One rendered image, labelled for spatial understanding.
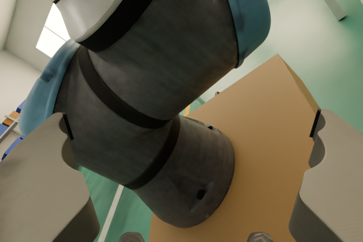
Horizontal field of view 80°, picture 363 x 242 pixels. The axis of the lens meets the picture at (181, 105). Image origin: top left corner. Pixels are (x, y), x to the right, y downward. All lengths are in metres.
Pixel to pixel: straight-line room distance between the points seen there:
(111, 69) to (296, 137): 0.20
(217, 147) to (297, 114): 0.10
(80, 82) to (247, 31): 0.14
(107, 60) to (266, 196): 0.20
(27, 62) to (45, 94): 7.74
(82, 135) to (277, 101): 0.24
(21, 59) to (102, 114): 7.79
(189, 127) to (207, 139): 0.03
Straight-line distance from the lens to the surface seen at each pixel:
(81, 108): 0.21
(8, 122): 6.32
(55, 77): 0.21
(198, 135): 0.28
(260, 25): 0.17
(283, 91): 0.32
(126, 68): 0.17
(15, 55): 8.03
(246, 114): 0.33
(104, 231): 2.32
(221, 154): 0.28
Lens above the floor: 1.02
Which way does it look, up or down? 22 degrees down
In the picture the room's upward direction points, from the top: 54 degrees counter-clockwise
